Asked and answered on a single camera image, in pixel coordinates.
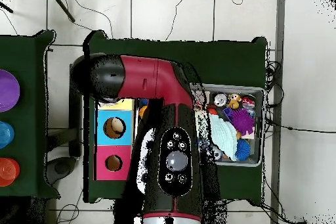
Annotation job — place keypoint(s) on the wooden three-hole sorting box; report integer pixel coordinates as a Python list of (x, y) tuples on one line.
[(103, 129)]

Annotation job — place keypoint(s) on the silver mesh bin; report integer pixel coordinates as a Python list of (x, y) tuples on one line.
[(255, 158)]

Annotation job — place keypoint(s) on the orange toy basketball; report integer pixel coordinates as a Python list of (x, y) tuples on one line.
[(143, 111)]

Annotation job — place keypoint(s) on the silver drink can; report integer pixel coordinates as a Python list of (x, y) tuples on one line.
[(220, 99)]

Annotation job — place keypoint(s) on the mint green cloth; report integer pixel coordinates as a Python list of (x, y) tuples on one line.
[(223, 134)]

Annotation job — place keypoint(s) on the brown monkey plush toy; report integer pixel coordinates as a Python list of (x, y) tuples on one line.
[(233, 100)]

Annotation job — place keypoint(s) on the purple spiky ball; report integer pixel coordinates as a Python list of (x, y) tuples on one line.
[(241, 121)]

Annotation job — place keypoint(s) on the dark green tablecloth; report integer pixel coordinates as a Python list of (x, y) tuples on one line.
[(223, 61)]

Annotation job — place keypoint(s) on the dark green side-table cloth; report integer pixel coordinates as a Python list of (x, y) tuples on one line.
[(34, 129)]

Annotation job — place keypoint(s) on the dark tripod leg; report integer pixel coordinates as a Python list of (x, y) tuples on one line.
[(63, 6), (6, 7)]

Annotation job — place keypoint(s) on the purple plastic bowl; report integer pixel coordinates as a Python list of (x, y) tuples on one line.
[(8, 90)]

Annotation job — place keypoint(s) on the blue plastic bowl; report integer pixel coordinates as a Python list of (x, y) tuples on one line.
[(5, 134)]

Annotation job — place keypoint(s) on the orange plastic bowl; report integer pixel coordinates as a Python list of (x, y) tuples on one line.
[(9, 171)]

